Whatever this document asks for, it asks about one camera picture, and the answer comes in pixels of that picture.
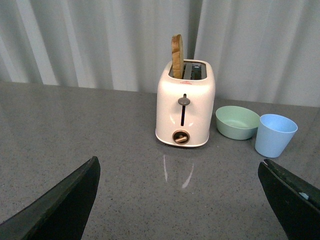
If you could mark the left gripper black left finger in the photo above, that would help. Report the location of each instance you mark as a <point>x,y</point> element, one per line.
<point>61,213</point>

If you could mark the toast slice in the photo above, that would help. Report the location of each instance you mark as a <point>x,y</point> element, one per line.
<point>177,53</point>

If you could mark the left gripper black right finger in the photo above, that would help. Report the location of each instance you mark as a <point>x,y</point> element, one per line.
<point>295,202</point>

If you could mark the white toaster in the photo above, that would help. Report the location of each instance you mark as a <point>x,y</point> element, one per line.
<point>184,107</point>

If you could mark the green bowl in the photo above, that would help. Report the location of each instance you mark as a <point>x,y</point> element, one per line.
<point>236,122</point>

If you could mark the light blue cup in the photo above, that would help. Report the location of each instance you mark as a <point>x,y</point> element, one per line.
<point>274,134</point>

